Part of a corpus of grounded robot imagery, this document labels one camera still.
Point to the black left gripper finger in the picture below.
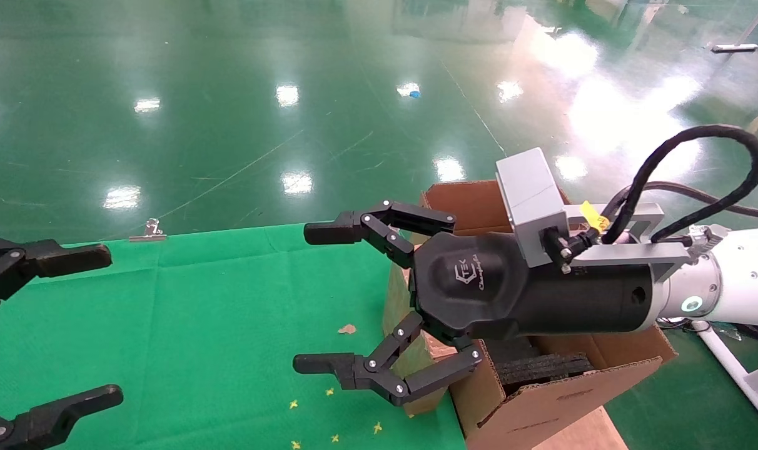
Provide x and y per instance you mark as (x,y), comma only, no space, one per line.
(54,415)
(60,259)

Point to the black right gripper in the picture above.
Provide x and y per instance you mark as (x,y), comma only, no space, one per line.
(491,294)

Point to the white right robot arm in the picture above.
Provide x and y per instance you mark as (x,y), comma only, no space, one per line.
(748,281)

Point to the small brown cardboard scrap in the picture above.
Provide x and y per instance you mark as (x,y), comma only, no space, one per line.
(347,329)

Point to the large open cardboard carton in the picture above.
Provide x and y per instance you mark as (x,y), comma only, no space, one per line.
(541,409)

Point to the silver binder clip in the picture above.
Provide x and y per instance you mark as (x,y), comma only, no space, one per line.
(149,232)

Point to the green cloth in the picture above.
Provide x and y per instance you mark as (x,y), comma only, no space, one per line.
(197,312)

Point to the black foam strip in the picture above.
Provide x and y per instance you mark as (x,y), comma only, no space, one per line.
(541,369)

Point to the white flat bar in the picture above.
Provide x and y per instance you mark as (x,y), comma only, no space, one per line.
(734,47)

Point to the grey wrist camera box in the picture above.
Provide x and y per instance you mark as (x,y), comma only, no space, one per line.
(529,194)

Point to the grey metal camera bracket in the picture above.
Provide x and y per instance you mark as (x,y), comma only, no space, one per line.
(629,253)

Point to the white pipe frame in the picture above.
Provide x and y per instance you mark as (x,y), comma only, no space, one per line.
(729,364)

